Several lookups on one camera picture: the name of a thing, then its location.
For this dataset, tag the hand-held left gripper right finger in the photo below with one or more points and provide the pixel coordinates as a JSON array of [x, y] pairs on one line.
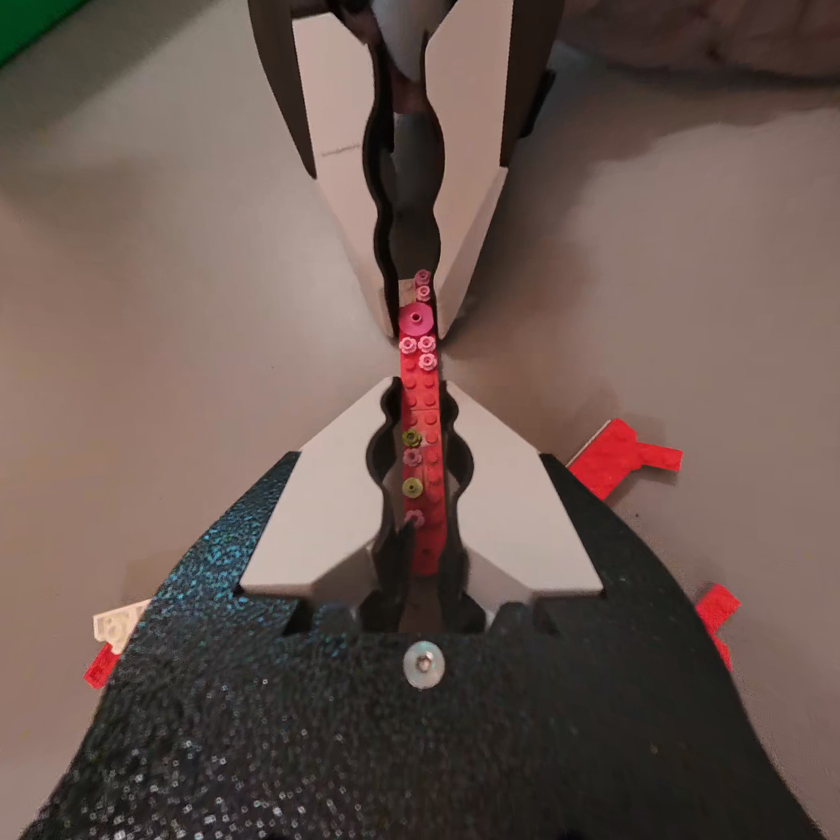
[[525, 525]]

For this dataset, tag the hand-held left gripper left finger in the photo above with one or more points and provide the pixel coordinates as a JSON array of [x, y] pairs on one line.
[[315, 525]]

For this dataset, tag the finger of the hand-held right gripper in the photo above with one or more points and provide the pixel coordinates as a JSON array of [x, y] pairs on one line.
[[472, 131], [341, 131]]

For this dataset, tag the straight red lego strip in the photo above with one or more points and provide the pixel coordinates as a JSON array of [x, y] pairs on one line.
[[423, 394]]

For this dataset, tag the angled red lego section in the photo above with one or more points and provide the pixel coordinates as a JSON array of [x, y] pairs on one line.
[[610, 459]]

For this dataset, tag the curved red lego section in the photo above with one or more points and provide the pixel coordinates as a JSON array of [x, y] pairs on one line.
[[718, 607]]

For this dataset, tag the white red lego section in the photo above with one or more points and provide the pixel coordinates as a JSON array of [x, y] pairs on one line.
[[115, 627]]

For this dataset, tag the empty green plastic bin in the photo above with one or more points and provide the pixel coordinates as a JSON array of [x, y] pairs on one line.
[[26, 19]]

